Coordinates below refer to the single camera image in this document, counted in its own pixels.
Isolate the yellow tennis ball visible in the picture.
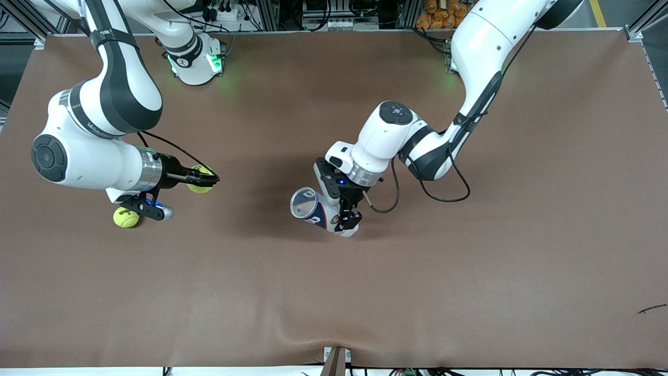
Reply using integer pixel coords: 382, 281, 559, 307
186, 165, 215, 194
113, 207, 140, 229

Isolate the silver tennis ball can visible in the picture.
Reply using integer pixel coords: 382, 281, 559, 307
290, 186, 362, 238

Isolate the brown table mat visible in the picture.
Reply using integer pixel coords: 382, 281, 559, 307
0, 29, 668, 369

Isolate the white power strip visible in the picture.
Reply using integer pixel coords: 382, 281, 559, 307
201, 5, 246, 22

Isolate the orange bags pile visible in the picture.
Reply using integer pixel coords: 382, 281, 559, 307
416, 0, 473, 30

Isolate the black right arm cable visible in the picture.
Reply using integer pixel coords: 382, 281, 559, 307
137, 131, 220, 181

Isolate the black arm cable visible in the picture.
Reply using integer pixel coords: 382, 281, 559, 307
137, 131, 220, 181
365, 26, 538, 214

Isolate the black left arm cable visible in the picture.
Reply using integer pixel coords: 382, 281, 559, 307
365, 26, 538, 214

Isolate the metal table clamp bracket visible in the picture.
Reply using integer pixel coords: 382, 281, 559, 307
321, 346, 353, 376

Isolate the aluminium frame profile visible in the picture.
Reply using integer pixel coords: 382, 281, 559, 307
0, 0, 68, 50
624, 0, 668, 110
261, 0, 280, 31
398, 0, 418, 28

